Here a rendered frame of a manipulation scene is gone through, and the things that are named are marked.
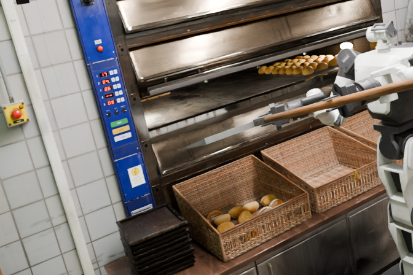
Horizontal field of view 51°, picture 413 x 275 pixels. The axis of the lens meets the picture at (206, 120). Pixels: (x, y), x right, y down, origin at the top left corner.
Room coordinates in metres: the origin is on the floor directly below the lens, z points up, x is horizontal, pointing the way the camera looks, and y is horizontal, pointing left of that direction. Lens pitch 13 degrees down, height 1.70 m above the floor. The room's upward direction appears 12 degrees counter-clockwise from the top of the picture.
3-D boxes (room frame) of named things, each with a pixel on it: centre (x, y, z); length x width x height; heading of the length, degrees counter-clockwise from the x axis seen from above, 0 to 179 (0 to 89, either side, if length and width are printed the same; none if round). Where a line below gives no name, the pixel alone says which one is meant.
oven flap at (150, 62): (2.63, -0.49, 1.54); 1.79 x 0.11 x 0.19; 116
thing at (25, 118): (1.94, 0.84, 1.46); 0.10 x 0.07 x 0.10; 116
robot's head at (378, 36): (1.83, -0.80, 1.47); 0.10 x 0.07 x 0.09; 22
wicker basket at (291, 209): (2.14, -0.09, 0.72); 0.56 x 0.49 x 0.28; 117
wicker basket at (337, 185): (2.40, -0.63, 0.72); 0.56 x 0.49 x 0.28; 115
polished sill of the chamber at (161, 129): (2.65, -0.48, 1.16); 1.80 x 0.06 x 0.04; 116
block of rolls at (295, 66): (3.28, -0.82, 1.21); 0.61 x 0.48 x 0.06; 26
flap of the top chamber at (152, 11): (2.63, -0.49, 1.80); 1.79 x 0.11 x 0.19; 116
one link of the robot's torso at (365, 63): (1.84, -0.86, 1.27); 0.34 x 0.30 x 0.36; 22
